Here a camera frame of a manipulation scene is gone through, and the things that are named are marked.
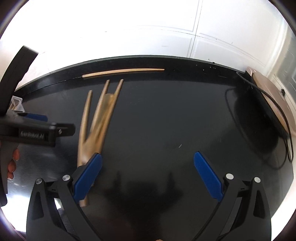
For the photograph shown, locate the left hand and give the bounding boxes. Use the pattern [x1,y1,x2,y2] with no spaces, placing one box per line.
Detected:
[7,148,21,180]

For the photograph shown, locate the clear plastic container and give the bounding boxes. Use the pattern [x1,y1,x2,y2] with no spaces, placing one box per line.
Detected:
[9,96,25,113]

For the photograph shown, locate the gold butter knife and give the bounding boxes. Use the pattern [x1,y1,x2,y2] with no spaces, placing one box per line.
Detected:
[77,93,117,167]

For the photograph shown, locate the long wooden chopstick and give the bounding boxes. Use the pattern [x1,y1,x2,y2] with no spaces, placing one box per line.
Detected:
[82,68,165,78]

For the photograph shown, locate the wooden cutting board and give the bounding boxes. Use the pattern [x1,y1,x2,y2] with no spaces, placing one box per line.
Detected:
[245,66,296,142]

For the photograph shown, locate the black cable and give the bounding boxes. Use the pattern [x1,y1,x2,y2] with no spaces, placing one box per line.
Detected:
[225,71,295,170]

